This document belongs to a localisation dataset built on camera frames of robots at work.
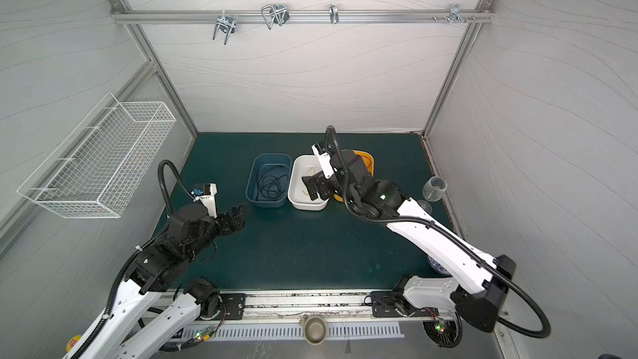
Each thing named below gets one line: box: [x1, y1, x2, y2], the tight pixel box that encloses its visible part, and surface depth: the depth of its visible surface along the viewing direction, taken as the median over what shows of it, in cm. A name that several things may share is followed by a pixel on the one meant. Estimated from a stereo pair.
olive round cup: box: [299, 314, 328, 346], surface depth 70 cm
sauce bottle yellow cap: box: [66, 334, 82, 353], surface depth 54 cm
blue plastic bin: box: [245, 152, 292, 208], surface depth 103 cm
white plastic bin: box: [287, 154, 330, 212], surface depth 102 cm
